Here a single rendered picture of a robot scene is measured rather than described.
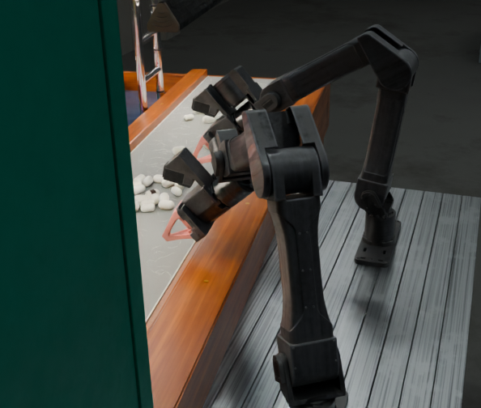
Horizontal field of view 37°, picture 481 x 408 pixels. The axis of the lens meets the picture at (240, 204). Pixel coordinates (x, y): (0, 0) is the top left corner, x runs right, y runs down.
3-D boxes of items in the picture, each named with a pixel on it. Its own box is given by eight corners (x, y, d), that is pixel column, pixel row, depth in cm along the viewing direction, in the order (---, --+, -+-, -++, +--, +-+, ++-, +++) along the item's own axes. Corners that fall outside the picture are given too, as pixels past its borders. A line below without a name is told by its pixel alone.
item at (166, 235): (147, 230, 133) (183, 203, 128) (160, 214, 139) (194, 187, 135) (172, 257, 134) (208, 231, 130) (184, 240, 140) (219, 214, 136)
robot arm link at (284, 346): (281, 379, 103) (257, 150, 99) (325, 370, 104) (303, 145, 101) (295, 393, 97) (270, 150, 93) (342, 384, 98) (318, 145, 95)
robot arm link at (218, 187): (203, 173, 129) (231, 152, 126) (224, 184, 133) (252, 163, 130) (212, 205, 125) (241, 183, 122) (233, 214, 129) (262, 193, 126)
